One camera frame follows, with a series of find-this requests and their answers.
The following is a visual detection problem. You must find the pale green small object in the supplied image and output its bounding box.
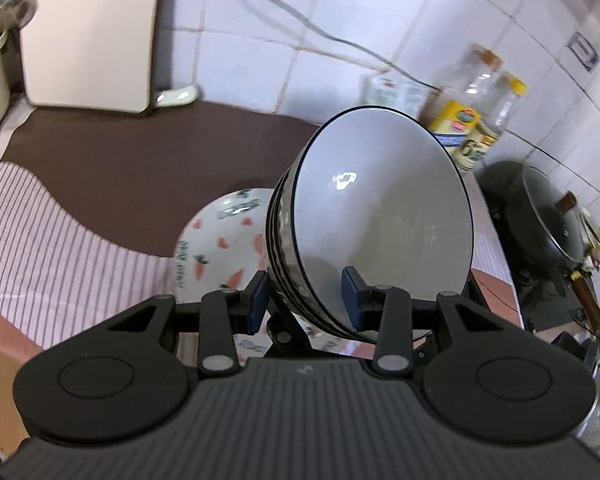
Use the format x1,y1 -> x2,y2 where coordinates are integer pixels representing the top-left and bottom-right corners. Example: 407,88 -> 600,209
154,84 -> 199,109

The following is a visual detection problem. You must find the ribbed white bowl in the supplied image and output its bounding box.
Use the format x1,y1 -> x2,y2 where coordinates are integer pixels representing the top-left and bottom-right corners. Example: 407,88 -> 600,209
265,185 -> 311,318

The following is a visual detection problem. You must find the pink striped cloth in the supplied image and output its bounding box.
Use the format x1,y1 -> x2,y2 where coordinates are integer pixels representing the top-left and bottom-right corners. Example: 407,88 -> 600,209
0,160 -> 174,352

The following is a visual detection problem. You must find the white plate pink carrot print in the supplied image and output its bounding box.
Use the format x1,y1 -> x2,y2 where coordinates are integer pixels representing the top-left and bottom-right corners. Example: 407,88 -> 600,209
167,187 -> 431,357

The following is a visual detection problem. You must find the vinegar bottle yellow cap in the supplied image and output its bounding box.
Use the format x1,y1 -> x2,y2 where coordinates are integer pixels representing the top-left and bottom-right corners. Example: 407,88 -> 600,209
452,76 -> 529,174

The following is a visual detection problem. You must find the white cutting board brown edge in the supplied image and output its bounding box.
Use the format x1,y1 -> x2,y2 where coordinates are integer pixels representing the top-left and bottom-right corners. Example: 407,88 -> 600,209
19,0 -> 164,114

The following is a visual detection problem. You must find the large white bowl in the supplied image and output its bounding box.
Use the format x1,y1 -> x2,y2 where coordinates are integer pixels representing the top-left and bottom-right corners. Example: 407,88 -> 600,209
271,175 -> 326,328

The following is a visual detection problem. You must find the small white bowl dark rim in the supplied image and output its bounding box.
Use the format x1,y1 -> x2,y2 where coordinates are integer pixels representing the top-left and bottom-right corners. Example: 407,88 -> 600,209
290,106 -> 476,345
279,165 -> 341,333

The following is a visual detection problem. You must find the white salt bag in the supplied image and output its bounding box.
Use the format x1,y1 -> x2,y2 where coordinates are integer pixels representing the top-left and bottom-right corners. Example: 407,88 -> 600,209
362,73 -> 431,122

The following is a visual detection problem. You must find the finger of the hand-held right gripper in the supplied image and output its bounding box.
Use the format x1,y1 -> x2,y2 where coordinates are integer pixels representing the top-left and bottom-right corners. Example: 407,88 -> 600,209
265,304 -> 314,360

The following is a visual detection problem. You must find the blue wall sticker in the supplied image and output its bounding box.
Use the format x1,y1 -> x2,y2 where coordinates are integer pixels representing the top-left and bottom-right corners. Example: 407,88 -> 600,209
567,31 -> 600,71

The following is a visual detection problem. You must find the dark wok with glass lid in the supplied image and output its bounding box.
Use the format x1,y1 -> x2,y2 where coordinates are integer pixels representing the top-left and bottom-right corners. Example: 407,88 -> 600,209
477,160 -> 600,273

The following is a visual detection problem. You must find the oil bottle yellow label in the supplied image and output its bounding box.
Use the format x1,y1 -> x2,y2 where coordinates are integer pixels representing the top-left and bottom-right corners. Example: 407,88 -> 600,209
427,45 -> 504,149

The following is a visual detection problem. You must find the brown counter mat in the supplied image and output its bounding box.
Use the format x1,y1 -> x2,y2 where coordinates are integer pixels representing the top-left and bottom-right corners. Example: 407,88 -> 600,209
2,100 -> 322,259

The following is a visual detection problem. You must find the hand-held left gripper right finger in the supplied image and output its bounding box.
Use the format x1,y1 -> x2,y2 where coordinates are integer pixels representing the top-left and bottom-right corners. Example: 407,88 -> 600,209
342,266 -> 523,375

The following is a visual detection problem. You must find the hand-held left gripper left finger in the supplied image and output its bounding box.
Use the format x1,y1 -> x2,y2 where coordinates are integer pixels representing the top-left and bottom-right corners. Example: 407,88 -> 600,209
107,270 -> 270,378

